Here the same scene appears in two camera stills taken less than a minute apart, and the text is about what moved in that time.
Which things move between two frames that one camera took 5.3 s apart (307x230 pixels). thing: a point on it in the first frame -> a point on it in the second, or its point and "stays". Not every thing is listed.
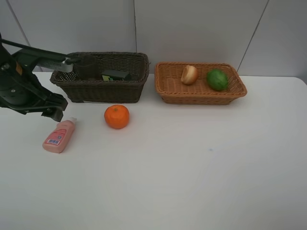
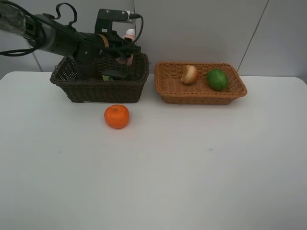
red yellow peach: [189, 74] stays
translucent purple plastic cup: [88, 68] stays
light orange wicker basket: [173, 91] stays
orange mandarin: [117, 116] stays
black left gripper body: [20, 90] -> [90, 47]
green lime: [217, 80] stays
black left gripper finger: [56, 104] -> [127, 51]
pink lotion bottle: [57, 139] -> [130, 33]
